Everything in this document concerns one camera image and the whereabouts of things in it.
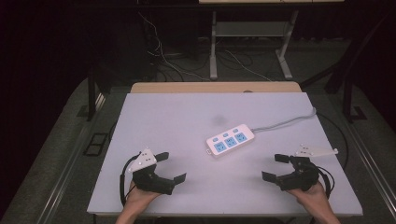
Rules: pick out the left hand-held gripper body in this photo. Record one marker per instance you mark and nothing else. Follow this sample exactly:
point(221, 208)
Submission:
point(149, 180)

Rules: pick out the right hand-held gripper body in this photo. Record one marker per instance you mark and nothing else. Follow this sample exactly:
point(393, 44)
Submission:
point(300, 177)

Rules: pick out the white power strip blue sockets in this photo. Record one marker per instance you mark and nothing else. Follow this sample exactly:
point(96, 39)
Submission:
point(230, 140)

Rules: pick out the person's left hand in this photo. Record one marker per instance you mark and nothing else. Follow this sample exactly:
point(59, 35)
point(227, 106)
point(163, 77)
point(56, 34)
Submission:
point(140, 197)

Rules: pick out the person's right hand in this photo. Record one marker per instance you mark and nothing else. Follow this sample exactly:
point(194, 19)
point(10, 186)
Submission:
point(314, 197)

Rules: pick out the wooden table board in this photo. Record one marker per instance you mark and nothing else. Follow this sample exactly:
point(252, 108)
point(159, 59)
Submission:
point(214, 87)

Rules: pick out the black metal stand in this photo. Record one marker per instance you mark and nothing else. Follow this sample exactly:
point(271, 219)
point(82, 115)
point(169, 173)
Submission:
point(91, 93)
point(348, 99)

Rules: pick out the black floor frame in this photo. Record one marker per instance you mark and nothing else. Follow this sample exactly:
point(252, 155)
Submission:
point(96, 144)

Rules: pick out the aluminium floor rail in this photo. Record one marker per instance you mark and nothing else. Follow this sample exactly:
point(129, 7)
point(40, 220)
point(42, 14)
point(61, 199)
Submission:
point(370, 165)
point(71, 161)

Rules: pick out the grey metal desk frame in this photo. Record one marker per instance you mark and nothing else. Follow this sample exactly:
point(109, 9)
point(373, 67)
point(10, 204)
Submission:
point(249, 29)

